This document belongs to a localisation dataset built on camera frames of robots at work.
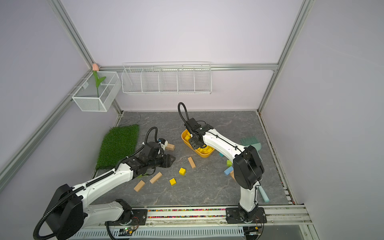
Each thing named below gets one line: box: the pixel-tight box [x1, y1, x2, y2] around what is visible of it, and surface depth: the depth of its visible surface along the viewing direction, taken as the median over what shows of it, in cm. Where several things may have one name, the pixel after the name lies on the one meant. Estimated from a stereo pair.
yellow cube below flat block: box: [178, 167, 186, 176], surface depth 89 cm
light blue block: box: [224, 166, 234, 176], surface depth 90 cm
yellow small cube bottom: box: [169, 177, 177, 186], surface depth 86 cm
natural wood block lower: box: [133, 179, 146, 192], surface depth 85 cm
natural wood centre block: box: [188, 156, 196, 169], surface depth 93 cm
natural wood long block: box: [149, 171, 163, 184], surface depth 88 cm
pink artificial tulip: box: [92, 63, 107, 98], surface depth 91 cm
